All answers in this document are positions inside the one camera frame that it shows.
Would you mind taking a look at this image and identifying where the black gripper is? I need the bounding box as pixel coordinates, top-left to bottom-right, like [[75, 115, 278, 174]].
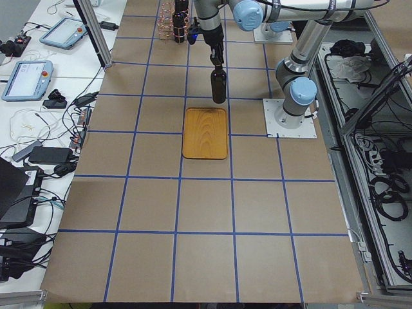
[[203, 24, 223, 64]]

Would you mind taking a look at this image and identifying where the dark wine bottle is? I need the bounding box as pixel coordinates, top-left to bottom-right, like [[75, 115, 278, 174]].
[[211, 65, 227, 104]]

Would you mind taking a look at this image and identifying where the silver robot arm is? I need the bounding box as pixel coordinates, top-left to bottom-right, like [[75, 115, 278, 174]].
[[224, 19, 295, 68], [187, 1, 387, 117]]

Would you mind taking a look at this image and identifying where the dark wine bottle front basket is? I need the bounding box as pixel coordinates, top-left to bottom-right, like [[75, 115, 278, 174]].
[[173, 12, 187, 43]]

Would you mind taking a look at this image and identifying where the dark wine bottle basket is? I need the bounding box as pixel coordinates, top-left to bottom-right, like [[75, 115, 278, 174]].
[[174, 0, 189, 14], [173, 12, 187, 43]]

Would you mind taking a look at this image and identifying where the dark wine bottle rear basket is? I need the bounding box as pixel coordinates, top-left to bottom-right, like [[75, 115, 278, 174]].
[[174, 0, 189, 14]]

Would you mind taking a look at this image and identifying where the wooden tray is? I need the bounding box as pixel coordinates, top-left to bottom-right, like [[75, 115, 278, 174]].
[[182, 108, 228, 160]]

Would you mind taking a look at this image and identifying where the black power adapter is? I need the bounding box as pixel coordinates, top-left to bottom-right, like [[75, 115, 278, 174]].
[[99, 21, 119, 31]]

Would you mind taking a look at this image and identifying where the blue teach pendant far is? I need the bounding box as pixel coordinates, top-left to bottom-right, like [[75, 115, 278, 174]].
[[39, 17, 88, 50]]

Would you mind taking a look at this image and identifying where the blue teach pendant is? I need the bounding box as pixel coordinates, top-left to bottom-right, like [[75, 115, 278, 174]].
[[39, 17, 88, 50], [1, 60, 53, 102]]

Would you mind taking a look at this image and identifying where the blue teach pendant near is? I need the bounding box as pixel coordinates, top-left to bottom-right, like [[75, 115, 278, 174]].
[[1, 60, 53, 102]]

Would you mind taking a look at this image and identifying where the black power brick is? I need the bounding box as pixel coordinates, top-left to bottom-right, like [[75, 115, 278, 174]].
[[28, 146, 73, 165]]

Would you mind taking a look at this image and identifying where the black laptop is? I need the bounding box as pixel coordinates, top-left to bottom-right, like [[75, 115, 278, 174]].
[[1, 158, 43, 229]]

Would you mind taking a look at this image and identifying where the copper wire bottle basket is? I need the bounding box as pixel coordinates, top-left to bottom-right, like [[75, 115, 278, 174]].
[[157, 1, 189, 41]]

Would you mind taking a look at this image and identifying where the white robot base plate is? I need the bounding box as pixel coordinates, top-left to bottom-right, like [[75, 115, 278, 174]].
[[263, 98, 317, 139]]

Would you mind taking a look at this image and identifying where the aluminium frame post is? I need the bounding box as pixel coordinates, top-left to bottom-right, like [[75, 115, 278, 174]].
[[73, 0, 112, 70]]

